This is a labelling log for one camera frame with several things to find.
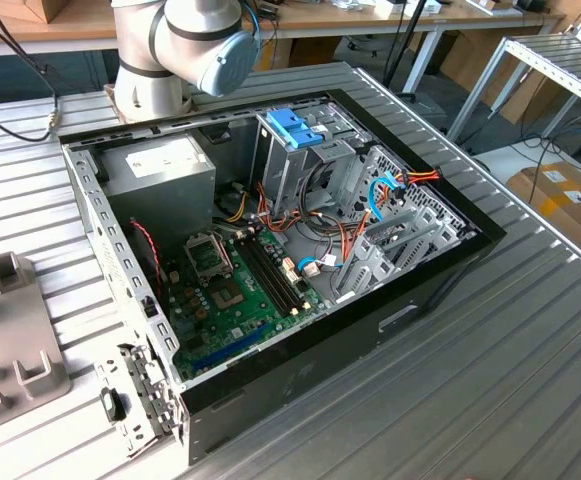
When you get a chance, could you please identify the beige board connector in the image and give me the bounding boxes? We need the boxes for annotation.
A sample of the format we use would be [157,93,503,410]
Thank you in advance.
[282,257,302,285]

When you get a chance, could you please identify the red black fan wire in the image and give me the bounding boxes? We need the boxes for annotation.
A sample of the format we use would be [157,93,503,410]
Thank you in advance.
[129,217,165,297]

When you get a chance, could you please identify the metal optical drive cage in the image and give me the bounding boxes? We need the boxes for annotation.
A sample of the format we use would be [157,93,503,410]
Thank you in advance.
[248,97,374,221]

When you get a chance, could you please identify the black RAM slot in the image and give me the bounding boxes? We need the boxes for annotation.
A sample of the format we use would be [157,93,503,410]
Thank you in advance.
[234,234,294,317]
[247,232,305,310]

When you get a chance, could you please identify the blue data wire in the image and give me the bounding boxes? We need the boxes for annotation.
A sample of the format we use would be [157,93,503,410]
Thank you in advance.
[368,169,407,225]

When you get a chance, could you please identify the yellow orange wire bundle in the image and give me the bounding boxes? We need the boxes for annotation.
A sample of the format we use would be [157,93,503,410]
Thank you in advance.
[225,192,250,225]

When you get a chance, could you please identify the black cable brass plug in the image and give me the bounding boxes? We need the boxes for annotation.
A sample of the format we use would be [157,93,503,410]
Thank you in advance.
[0,0,62,144]

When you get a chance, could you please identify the aluminium frame slat table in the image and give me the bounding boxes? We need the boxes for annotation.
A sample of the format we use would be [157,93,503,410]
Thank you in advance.
[447,34,581,146]

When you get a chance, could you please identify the black case fan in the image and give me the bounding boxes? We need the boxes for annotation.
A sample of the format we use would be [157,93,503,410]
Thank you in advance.
[128,219,164,301]

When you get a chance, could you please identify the open black PC case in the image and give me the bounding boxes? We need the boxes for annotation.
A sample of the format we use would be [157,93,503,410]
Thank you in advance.
[58,88,507,464]

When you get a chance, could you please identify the brown wooden crate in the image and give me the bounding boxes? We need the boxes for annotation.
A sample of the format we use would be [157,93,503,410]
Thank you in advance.
[22,0,115,24]

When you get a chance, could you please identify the orange red power wire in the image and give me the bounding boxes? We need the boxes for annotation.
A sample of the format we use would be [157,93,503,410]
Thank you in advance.
[394,167,444,190]

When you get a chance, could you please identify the metal socket cover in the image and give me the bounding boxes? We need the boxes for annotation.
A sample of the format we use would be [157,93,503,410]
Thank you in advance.
[183,231,235,280]

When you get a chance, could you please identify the grey parts rack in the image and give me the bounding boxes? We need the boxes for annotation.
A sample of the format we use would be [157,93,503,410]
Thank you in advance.
[0,252,74,441]

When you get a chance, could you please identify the labelled cardboard box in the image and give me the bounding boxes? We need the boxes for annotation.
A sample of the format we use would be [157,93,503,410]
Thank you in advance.
[507,160,581,261]

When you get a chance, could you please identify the black case lock latch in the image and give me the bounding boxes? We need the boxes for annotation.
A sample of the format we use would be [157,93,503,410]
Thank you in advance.
[98,387,127,424]

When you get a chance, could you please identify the blue expansion slot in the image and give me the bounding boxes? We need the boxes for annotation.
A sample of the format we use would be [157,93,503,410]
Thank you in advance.
[192,321,272,377]

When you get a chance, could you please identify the orange black wire bundle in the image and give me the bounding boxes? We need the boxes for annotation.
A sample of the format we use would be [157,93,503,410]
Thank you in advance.
[255,180,372,275]

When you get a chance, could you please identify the green motherboard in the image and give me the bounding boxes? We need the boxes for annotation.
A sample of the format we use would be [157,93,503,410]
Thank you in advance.
[162,227,329,382]

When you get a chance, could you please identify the metal disk bay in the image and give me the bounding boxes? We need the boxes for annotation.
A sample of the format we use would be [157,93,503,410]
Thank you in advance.
[330,144,477,306]

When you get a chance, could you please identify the grey power supply unit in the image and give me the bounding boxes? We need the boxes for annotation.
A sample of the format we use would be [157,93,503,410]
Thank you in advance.
[94,132,217,261]

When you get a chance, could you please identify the blue plastic bay latch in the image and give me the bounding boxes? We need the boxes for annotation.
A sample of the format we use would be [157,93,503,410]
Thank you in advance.
[265,109,329,150]

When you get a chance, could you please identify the black stand pole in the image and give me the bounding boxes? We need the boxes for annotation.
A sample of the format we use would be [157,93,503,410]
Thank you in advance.
[383,0,429,96]

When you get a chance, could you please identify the wooden desk white frame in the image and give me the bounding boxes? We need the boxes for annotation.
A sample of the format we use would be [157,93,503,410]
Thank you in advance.
[257,0,566,94]
[0,0,119,57]

